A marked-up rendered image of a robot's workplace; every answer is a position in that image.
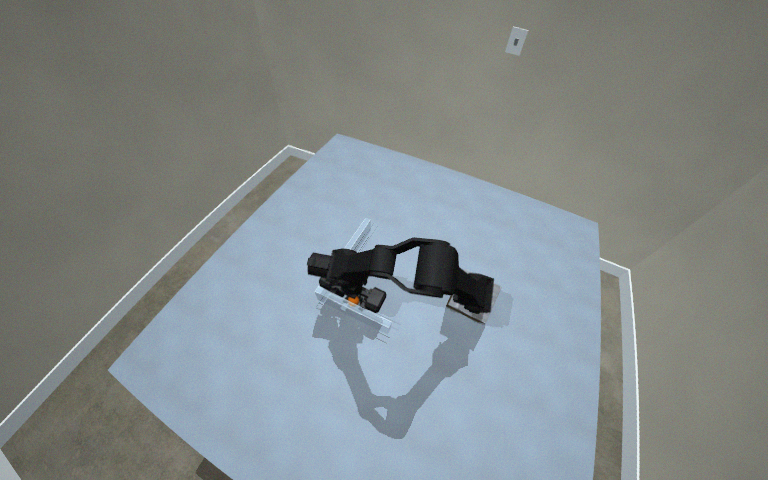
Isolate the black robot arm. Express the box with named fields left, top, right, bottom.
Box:
left=307, top=237, right=494, bottom=314

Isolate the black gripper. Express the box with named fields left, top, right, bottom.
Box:
left=319, top=277, right=387, bottom=313

